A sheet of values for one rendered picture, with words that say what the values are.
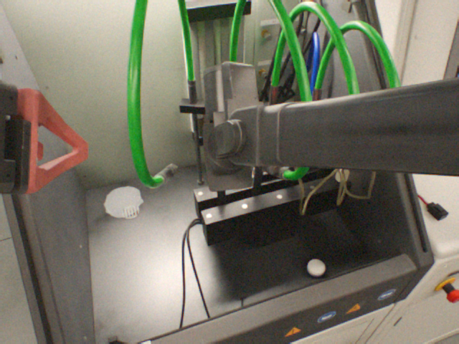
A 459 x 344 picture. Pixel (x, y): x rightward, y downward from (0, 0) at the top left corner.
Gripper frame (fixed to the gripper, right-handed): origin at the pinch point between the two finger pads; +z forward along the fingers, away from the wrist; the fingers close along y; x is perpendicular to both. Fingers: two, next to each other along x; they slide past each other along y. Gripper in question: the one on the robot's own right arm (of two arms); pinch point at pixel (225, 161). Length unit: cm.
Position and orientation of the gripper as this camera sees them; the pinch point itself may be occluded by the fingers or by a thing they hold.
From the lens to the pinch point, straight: 60.4
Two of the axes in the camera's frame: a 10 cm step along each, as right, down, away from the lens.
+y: -1.0, -9.9, 0.6
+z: -0.5, 0.7, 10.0
